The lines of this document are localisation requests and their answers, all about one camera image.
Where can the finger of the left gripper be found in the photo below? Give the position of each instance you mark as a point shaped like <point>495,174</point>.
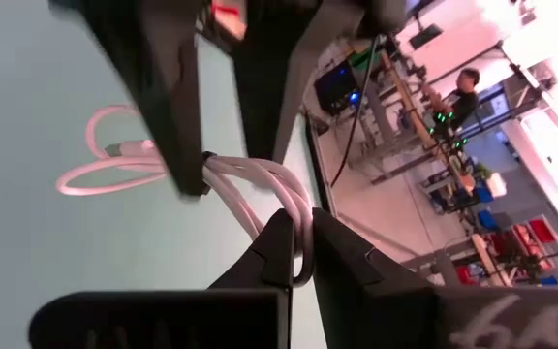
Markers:
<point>274,87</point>
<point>163,97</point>

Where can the white container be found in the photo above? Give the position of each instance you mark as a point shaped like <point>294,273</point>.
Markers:
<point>497,185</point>

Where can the red storage bin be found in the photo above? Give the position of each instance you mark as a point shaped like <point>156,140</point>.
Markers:
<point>543,230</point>

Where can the teal table mat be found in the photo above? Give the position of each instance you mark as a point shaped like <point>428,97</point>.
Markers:
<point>17,242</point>

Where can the green potted plant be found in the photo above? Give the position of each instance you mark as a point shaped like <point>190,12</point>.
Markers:
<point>481,170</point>

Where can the person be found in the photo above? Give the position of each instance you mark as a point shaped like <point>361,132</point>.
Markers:
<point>463,104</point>

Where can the black device with blue light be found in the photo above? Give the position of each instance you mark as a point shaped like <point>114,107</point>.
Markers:
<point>332,87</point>

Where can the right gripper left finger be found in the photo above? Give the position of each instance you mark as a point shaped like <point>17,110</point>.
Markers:
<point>269,262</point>

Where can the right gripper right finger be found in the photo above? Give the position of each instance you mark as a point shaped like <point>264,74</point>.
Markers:
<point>356,300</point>

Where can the blue storage bin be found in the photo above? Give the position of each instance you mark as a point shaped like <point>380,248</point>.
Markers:
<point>483,195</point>

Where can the wooden workbench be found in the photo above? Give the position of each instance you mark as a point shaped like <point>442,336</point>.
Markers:
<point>407,102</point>

